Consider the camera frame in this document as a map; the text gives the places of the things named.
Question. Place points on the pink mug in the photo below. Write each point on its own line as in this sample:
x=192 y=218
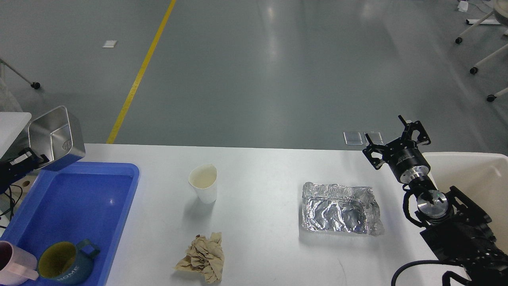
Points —
x=16 y=265

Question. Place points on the white plastic bin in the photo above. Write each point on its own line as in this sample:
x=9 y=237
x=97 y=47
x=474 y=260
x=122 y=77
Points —
x=480 y=176

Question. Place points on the clear floor plate left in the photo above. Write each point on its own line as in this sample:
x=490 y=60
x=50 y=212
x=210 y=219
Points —
x=353 y=138

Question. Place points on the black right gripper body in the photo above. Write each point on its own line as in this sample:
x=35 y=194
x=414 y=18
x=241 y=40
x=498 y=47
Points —
x=405 y=160

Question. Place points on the blue plastic tray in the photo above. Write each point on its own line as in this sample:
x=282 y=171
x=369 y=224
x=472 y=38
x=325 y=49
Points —
x=86 y=200

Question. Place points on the clear floor plate right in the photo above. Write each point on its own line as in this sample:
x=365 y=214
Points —
x=374 y=137

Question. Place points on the stainless steel rectangular container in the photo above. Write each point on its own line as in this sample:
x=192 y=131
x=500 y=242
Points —
x=57 y=135

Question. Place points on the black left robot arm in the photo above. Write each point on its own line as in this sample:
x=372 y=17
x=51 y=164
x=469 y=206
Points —
x=16 y=168

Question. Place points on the white side table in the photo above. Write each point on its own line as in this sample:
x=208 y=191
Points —
x=11 y=125

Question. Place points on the white paper cup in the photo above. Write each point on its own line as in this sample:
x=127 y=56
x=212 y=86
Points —
x=203 y=180

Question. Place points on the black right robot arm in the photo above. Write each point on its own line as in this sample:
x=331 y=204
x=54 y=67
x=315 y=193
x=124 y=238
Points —
x=455 y=228

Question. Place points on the crumpled aluminium foil tray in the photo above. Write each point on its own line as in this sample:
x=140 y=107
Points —
x=336 y=208

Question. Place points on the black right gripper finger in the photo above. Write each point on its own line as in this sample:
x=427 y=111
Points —
x=413 y=135
x=376 y=154

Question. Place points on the crumpled brown paper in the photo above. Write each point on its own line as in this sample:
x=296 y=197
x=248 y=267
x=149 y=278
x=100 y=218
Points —
x=204 y=256

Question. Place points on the wheeled stand left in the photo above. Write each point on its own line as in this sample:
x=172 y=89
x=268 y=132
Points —
x=3 y=65

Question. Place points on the white paper on floor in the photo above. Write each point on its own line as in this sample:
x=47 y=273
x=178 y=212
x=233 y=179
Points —
x=109 y=44

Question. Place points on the teal mug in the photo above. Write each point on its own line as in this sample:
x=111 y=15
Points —
x=68 y=263

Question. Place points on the clear floor plate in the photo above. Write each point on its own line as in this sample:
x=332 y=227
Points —
x=374 y=137
x=353 y=138

